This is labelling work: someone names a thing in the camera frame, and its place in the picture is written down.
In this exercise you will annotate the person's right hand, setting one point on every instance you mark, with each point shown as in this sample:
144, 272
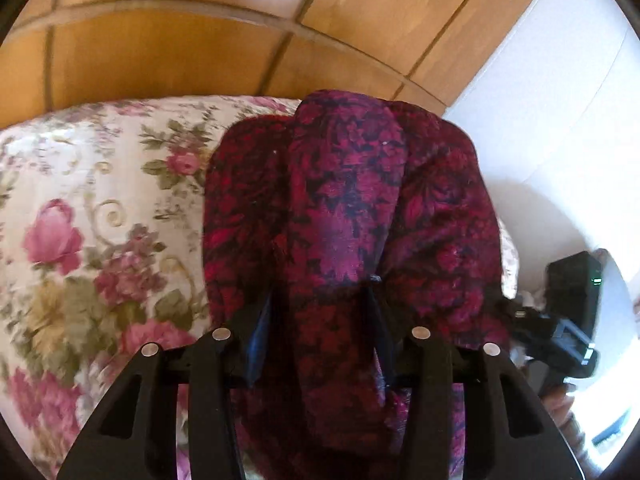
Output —
562, 415

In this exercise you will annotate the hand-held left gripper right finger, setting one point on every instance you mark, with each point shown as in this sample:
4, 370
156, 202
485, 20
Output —
377, 332

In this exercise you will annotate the maroon floral garment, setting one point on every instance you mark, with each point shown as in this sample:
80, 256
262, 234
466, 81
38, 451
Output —
345, 185

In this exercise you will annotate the floral bedspread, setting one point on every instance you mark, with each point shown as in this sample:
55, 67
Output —
100, 185

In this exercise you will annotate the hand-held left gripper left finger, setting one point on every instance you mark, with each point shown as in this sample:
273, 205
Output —
260, 332

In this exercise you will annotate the wooden wardrobe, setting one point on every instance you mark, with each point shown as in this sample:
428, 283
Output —
175, 50

